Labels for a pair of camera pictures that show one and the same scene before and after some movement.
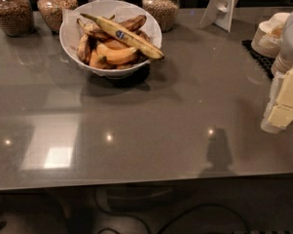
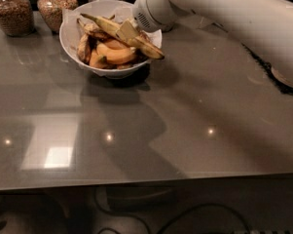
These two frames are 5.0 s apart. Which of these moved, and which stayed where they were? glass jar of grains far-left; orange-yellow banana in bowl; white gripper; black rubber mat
Moved: white gripper
Stayed: glass jar of grains far-left; black rubber mat; orange-yellow banana in bowl
